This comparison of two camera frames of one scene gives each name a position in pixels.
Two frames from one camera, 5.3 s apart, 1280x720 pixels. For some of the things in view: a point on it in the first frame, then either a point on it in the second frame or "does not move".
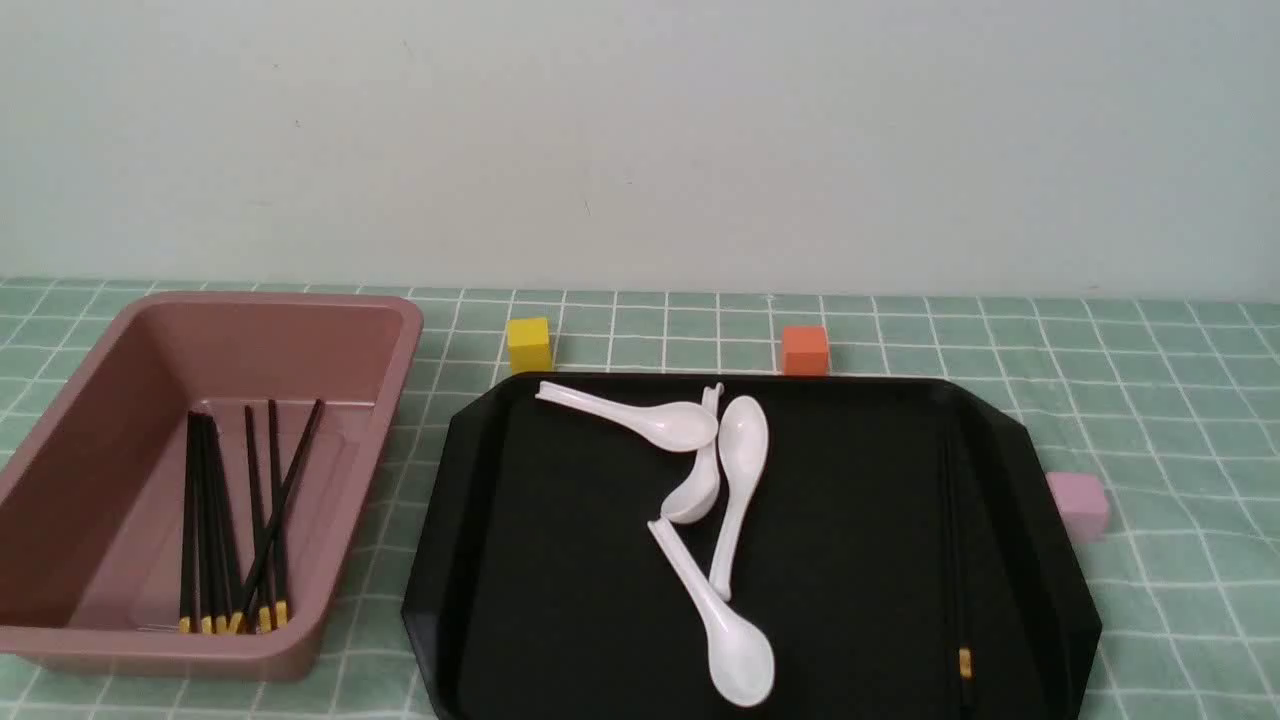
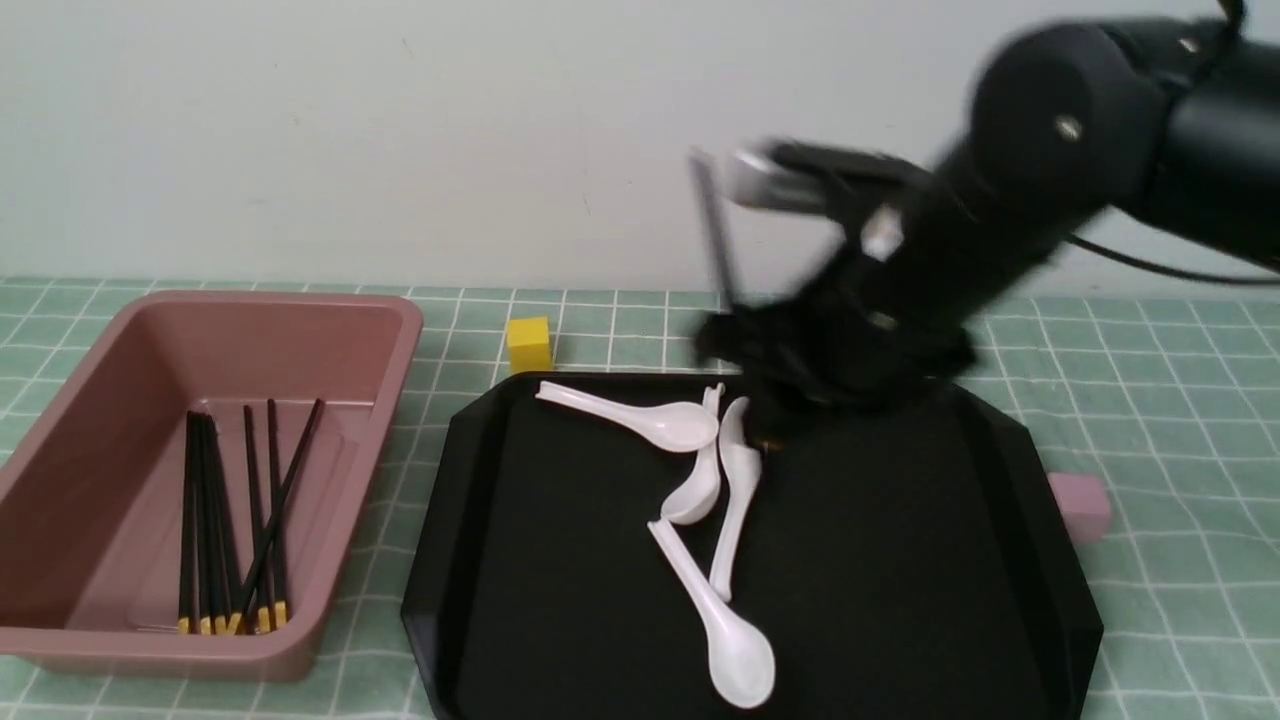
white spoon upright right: [743, 443] does not move
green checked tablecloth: [1171, 401] does not move
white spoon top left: [679, 427] does not move
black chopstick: [965, 650] to [703, 168]
